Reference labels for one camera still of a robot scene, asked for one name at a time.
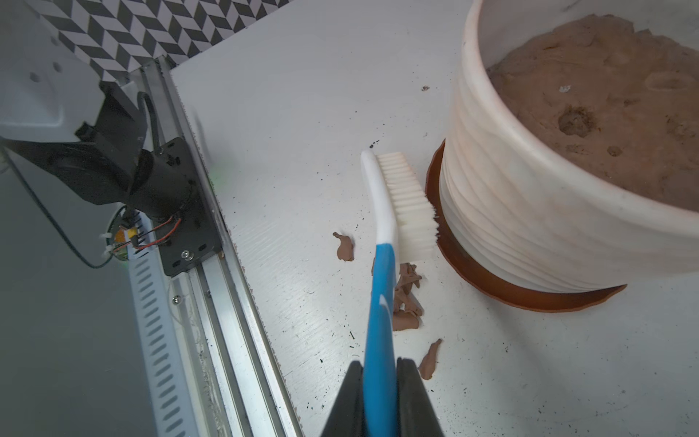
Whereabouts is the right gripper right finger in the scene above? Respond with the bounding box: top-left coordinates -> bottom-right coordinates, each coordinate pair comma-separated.
397,358 -> 444,437

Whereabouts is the mud flake on table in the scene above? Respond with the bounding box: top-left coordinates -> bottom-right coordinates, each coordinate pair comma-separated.
392,263 -> 424,331

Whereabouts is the white ceramic pot with soil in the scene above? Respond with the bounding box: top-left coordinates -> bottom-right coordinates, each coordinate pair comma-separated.
439,1 -> 698,293

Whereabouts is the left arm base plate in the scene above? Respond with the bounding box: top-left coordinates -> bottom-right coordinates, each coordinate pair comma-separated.
155,138 -> 222,278

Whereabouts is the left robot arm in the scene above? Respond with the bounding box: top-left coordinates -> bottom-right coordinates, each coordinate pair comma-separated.
1,17 -> 196,219

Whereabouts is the blue white scrub brush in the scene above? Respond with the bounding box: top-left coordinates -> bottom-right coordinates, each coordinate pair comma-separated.
360,150 -> 438,436

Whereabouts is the brown pot saucer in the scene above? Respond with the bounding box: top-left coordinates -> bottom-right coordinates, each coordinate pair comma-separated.
425,146 -> 627,313

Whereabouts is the aluminium front rail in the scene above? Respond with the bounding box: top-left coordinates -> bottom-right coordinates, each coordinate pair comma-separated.
127,58 -> 301,436

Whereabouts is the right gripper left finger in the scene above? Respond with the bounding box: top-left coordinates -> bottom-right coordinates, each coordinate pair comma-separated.
320,361 -> 365,437

